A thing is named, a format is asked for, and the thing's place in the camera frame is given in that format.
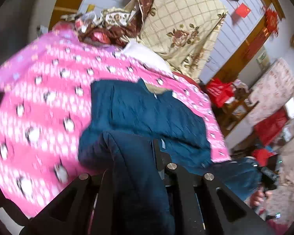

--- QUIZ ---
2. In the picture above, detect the wooden shelf unit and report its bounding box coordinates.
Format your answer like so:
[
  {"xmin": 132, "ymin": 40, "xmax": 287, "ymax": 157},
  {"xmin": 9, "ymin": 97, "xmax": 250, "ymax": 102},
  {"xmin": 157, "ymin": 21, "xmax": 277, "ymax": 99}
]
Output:
[{"xmin": 217, "ymin": 92, "xmax": 259, "ymax": 137}]

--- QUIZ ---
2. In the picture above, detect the red paper wall decoration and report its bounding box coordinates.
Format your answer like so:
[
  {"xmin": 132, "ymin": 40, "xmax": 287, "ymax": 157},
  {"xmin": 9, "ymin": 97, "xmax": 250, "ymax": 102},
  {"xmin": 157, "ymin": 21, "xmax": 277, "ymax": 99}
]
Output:
[{"xmin": 235, "ymin": 3, "xmax": 251, "ymax": 18}]

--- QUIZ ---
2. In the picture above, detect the floral covered sofa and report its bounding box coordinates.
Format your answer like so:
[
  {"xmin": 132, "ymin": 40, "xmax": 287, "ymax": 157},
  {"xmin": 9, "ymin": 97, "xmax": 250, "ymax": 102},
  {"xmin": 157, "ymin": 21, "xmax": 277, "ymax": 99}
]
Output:
[{"xmin": 247, "ymin": 58, "xmax": 294, "ymax": 126}]

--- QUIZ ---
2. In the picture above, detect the white pillow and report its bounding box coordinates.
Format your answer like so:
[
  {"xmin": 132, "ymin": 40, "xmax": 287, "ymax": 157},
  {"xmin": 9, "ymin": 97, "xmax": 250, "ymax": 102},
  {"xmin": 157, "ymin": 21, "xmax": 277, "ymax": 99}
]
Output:
[{"xmin": 121, "ymin": 40, "xmax": 172, "ymax": 75}]

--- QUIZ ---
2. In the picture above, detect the teal puffer jacket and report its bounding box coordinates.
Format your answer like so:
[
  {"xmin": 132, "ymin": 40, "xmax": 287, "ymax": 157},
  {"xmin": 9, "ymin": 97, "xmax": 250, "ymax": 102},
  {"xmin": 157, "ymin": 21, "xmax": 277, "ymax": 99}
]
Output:
[{"xmin": 78, "ymin": 80, "xmax": 261, "ymax": 234}]

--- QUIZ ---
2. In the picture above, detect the red plastic bag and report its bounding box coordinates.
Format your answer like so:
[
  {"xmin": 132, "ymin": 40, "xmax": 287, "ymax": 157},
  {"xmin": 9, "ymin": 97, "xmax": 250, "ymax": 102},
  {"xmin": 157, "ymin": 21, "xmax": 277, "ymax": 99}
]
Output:
[{"xmin": 206, "ymin": 79, "xmax": 234, "ymax": 108}]

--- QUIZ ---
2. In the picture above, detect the cream floral quilt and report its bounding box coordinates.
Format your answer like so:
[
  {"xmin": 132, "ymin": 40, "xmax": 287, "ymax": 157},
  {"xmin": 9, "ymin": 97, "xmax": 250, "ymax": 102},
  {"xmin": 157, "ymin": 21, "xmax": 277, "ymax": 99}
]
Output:
[{"xmin": 140, "ymin": 0, "xmax": 228, "ymax": 82}]

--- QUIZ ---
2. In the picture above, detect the pink penguin bed cover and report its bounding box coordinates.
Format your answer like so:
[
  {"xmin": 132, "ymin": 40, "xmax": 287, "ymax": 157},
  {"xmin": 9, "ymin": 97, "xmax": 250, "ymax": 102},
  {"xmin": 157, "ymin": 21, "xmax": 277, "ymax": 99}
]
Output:
[{"xmin": 0, "ymin": 30, "xmax": 230, "ymax": 216}]

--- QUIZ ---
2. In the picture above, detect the person's right hand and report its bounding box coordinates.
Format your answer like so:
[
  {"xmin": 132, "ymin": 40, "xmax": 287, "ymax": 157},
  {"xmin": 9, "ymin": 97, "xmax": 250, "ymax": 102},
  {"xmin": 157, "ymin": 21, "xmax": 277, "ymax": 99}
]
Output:
[{"xmin": 249, "ymin": 189, "xmax": 272, "ymax": 208}]

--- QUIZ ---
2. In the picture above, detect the red bag on floor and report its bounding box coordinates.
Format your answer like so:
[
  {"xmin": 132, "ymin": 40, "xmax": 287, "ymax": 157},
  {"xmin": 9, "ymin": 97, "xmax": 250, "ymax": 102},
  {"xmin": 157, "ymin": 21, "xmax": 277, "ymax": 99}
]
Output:
[{"xmin": 254, "ymin": 108, "xmax": 288, "ymax": 146}]

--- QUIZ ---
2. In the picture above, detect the brown floral bedding pile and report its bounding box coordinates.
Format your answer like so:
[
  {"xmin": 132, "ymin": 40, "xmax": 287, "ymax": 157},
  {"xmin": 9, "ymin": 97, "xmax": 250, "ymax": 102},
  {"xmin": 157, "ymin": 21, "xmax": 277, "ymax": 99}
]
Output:
[{"xmin": 75, "ymin": 0, "xmax": 154, "ymax": 46}]

